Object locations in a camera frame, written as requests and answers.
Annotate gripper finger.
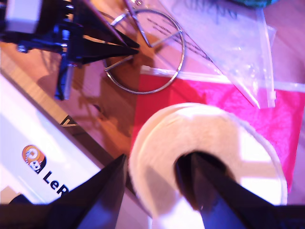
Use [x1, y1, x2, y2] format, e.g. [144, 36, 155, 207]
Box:
[191, 153, 278, 229]
[78, 0, 141, 48]
[49, 154, 128, 229]
[81, 37, 140, 65]

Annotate metallic wire paper towel stand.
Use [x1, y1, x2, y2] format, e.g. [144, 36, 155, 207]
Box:
[103, 0, 186, 95]

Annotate white paper towel roll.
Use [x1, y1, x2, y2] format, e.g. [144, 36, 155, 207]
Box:
[128, 102, 289, 229]

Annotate clear plastic bag with paper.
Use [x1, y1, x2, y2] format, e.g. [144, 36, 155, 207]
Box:
[140, 0, 277, 110]

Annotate white LeRobot printed sheet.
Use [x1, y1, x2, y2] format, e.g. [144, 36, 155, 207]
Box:
[0, 73, 153, 229]

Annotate pink mailer bag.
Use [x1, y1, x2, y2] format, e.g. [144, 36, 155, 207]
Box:
[130, 66, 305, 191]

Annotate green wave-patterned pouch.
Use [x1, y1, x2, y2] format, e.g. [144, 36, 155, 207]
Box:
[228, 0, 279, 8]

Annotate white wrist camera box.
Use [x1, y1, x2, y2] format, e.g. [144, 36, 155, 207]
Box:
[4, 0, 43, 34]

